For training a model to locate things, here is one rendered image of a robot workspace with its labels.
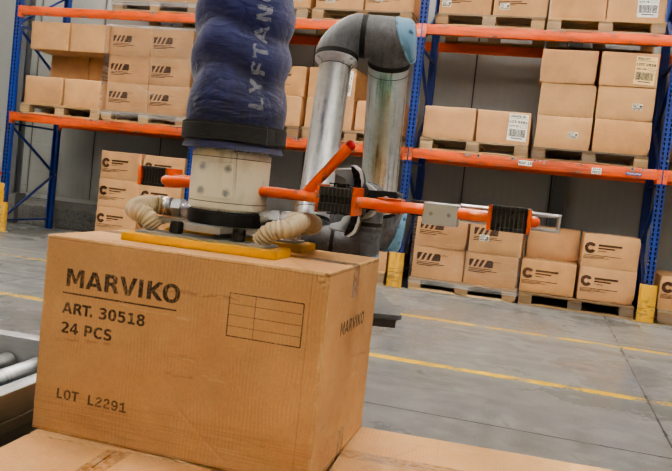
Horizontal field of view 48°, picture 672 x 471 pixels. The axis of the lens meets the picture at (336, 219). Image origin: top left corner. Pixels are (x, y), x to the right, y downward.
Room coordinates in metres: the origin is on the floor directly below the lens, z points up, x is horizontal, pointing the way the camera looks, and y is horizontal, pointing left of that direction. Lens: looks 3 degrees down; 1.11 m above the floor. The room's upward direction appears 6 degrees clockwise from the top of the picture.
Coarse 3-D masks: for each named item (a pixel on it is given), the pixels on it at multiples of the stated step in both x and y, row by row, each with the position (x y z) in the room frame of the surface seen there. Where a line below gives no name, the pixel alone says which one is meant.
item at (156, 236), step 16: (176, 224) 1.56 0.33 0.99; (128, 240) 1.54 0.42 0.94; (144, 240) 1.53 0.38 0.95; (160, 240) 1.52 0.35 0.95; (176, 240) 1.52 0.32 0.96; (192, 240) 1.51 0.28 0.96; (208, 240) 1.51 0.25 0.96; (224, 240) 1.52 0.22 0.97; (240, 240) 1.52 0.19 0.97; (256, 256) 1.47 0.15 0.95; (272, 256) 1.47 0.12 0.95; (288, 256) 1.55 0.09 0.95
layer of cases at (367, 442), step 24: (48, 432) 1.50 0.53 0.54; (360, 432) 1.71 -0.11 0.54; (384, 432) 1.72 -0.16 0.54; (0, 456) 1.36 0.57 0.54; (24, 456) 1.37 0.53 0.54; (48, 456) 1.38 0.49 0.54; (72, 456) 1.39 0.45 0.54; (96, 456) 1.40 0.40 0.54; (120, 456) 1.42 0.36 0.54; (144, 456) 1.44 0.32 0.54; (336, 456) 1.56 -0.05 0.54; (360, 456) 1.55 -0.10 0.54; (384, 456) 1.57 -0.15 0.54; (408, 456) 1.58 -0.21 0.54; (432, 456) 1.60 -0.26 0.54; (456, 456) 1.61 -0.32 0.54; (480, 456) 1.63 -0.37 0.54; (504, 456) 1.65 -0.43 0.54; (528, 456) 1.66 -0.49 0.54
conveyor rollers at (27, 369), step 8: (8, 352) 2.05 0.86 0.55; (0, 360) 1.99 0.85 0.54; (8, 360) 2.01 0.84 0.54; (32, 360) 2.00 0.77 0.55; (0, 368) 1.98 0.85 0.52; (8, 368) 1.90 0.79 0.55; (16, 368) 1.92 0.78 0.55; (24, 368) 1.94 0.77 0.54; (32, 368) 1.97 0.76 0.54; (0, 376) 1.85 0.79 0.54; (8, 376) 1.87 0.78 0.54; (16, 376) 1.90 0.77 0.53; (24, 376) 1.94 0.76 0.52; (32, 376) 1.85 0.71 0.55; (0, 384) 1.84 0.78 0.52; (8, 384) 1.77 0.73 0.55
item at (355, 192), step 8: (320, 184) 1.55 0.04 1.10; (328, 184) 1.62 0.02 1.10; (320, 192) 1.54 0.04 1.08; (328, 192) 1.54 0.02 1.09; (336, 192) 1.54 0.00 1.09; (344, 192) 1.53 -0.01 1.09; (352, 192) 1.54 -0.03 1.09; (360, 192) 1.58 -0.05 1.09; (320, 200) 1.55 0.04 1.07; (328, 200) 1.55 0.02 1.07; (336, 200) 1.54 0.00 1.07; (344, 200) 1.54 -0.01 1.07; (352, 200) 1.54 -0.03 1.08; (320, 208) 1.54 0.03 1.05; (328, 208) 1.54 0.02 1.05; (336, 208) 1.54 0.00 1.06; (344, 208) 1.53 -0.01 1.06; (352, 208) 1.54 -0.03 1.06; (360, 208) 1.59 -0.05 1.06
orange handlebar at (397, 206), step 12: (168, 180) 1.65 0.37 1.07; (180, 180) 1.64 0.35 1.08; (264, 192) 1.59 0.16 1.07; (276, 192) 1.59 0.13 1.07; (288, 192) 1.58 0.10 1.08; (300, 192) 1.58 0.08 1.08; (312, 192) 1.57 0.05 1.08; (360, 204) 1.54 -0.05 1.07; (372, 204) 1.54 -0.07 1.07; (384, 204) 1.53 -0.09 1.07; (396, 204) 1.53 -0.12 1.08; (408, 204) 1.52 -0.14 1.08; (420, 204) 1.52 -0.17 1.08; (468, 216) 1.49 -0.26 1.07; (480, 216) 1.49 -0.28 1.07
